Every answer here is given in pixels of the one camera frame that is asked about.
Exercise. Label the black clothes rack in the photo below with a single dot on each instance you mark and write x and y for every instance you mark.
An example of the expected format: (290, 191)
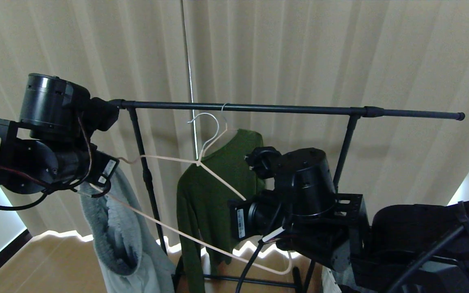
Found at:
(279, 108)

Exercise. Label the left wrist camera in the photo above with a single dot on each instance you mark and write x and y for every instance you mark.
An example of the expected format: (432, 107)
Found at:
(102, 114)

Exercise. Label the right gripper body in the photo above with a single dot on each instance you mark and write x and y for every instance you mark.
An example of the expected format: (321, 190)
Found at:
(259, 215)

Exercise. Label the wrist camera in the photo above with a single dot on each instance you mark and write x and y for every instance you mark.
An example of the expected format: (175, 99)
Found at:
(102, 114)
(263, 160)

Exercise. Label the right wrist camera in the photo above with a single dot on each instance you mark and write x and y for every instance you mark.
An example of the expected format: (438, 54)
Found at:
(263, 160)

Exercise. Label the pale grey shorts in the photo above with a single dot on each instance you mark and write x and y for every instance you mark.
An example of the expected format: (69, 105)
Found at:
(116, 228)

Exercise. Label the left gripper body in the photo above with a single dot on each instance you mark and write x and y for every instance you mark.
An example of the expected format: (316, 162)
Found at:
(71, 165)

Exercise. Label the green long-sleeved shirt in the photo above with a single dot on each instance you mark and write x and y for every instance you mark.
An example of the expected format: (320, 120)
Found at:
(210, 203)

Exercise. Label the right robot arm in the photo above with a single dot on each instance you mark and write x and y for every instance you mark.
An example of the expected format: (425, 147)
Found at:
(307, 179)

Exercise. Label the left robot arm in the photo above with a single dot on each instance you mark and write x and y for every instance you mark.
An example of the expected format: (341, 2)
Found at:
(51, 106)

